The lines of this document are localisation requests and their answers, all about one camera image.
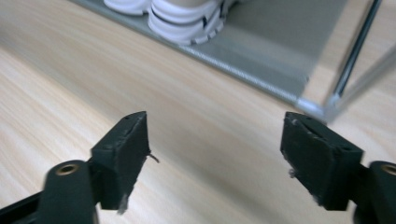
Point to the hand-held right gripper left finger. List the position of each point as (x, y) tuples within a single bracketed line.
[(123, 161)]

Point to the grey metal-frame shoe rack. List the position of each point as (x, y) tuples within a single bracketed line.
[(264, 40)]

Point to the navy white sneaker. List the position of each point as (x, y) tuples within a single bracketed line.
[(183, 21), (127, 6)]

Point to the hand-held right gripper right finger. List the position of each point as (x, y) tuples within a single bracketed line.
[(317, 161)]

